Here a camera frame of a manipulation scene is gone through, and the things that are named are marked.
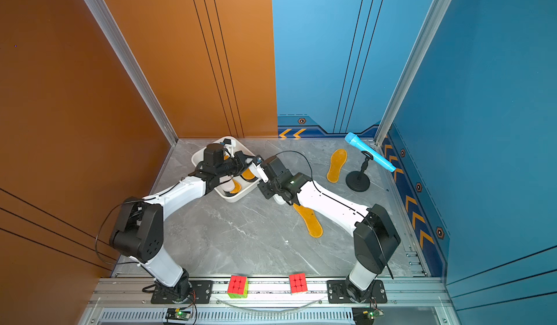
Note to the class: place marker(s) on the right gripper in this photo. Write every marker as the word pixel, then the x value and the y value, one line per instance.
pixel 266 192

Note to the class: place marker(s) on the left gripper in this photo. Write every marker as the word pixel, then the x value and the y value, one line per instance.
pixel 240 157

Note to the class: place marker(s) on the white insole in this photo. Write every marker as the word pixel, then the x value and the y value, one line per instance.
pixel 228 187
pixel 256 168

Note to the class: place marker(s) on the white plastic storage box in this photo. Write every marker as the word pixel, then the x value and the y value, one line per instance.
pixel 227 156

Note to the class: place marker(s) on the yellow insole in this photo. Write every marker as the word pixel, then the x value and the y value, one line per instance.
pixel 237 189
pixel 249 176
pixel 337 161
pixel 313 225

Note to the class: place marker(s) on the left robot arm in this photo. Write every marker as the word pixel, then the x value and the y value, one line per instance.
pixel 139 228

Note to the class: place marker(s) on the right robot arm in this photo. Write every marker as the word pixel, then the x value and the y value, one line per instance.
pixel 375 238

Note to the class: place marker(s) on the black microphone stand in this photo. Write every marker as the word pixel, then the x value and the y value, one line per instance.
pixel 358 181

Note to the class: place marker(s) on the blue toy microphone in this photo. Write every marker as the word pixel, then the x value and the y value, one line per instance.
pixel 357 142

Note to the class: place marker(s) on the right rubik cube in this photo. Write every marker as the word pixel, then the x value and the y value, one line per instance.
pixel 298 283

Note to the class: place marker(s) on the rubik cube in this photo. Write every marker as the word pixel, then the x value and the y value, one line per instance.
pixel 238 287
pixel 298 283

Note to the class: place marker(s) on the left rubik cube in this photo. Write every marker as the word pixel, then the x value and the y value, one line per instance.
pixel 238 287

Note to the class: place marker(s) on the right green circuit board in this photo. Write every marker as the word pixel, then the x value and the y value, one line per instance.
pixel 366 316

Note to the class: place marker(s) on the green circuit board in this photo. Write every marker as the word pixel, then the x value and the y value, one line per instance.
pixel 366 316
pixel 179 316

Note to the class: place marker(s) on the left green circuit board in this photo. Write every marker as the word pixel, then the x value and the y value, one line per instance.
pixel 179 316

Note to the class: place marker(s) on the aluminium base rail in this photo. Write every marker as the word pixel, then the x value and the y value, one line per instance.
pixel 404 300

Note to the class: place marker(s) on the left aluminium corner post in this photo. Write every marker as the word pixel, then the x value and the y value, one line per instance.
pixel 110 29

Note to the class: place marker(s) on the aluminium corner post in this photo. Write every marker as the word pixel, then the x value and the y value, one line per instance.
pixel 427 33
pixel 110 29

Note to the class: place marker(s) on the right aluminium corner post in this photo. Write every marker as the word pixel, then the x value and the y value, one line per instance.
pixel 427 33

